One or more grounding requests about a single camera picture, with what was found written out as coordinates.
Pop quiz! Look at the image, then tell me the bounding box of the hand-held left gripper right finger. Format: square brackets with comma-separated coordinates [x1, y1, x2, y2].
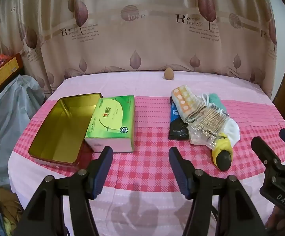
[169, 147, 268, 236]

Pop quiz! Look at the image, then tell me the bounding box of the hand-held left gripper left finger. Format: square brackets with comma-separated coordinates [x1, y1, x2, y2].
[14, 146, 114, 236]

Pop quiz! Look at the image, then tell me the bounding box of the white sock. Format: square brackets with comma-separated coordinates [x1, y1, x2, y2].
[220, 116, 240, 145]

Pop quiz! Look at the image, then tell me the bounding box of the yellow and black plush toy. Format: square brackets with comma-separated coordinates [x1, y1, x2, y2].
[211, 133, 233, 171]

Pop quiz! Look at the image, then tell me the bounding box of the black and blue packet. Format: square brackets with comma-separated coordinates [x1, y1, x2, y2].
[169, 97, 190, 140]

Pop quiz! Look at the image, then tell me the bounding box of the clear bag of cotton swabs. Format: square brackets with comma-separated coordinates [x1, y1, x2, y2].
[188, 104, 228, 145]

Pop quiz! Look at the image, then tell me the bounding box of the gold metal tin box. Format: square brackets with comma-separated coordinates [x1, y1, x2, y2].
[29, 93, 103, 166]

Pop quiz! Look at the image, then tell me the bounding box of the teal fluffy puff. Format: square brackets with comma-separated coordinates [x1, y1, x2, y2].
[201, 93, 226, 112]

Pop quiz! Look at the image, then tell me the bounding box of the orange dotted towel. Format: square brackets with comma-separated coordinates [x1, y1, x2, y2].
[171, 85, 207, 124]

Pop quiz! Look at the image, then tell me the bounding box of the person's right hand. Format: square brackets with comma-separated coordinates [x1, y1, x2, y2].
[264, 203, 285, 234]

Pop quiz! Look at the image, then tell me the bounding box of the pink checked tablecloth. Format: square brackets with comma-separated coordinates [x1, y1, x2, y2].
[7, 70, 285, 236]

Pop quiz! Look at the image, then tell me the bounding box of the green tissue box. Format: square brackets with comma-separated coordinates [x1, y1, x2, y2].
[84, 95, 136, 153]

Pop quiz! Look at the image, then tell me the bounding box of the yellow crumpled cloth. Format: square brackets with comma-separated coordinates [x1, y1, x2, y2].
[0, 187, 23, 236]

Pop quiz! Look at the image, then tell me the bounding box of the pale blue plastic sheet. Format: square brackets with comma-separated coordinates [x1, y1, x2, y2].
[0, 74, 46, 198]

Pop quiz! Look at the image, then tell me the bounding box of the beige leaf-print curtain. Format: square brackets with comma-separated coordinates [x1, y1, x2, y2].
[0, 0, 277, 99]

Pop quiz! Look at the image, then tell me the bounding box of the orange and yellow cardboard box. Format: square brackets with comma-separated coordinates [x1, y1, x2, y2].
[0, 53, 25, 104]

